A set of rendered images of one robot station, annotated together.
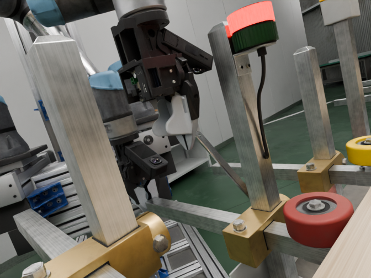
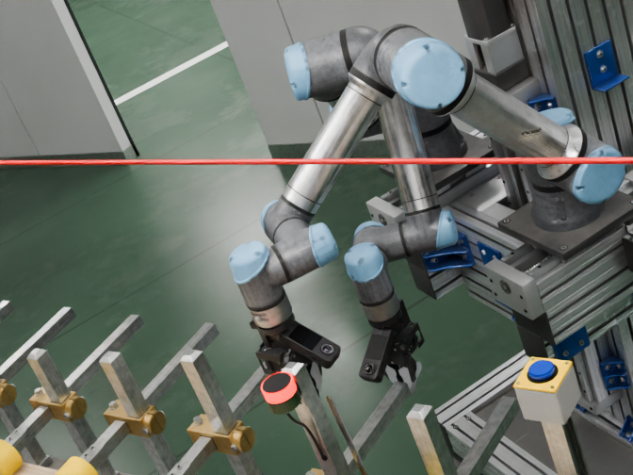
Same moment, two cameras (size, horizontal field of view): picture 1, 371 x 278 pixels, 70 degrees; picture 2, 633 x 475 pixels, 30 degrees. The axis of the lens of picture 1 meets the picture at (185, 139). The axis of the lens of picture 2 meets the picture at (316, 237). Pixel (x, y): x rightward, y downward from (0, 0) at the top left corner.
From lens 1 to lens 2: 226 cm
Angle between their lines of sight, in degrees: 79
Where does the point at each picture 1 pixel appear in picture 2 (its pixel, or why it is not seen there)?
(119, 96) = (361, 287)
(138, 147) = (378, 338)
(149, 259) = (230, 449)
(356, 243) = not seen: outside the picture
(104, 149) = (209, 401)
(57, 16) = not seen: hidden behind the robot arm
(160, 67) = (268, 360)
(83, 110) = (199, 385)
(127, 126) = (370, 315)
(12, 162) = not seen: hidden behind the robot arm
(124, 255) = (218, 440)
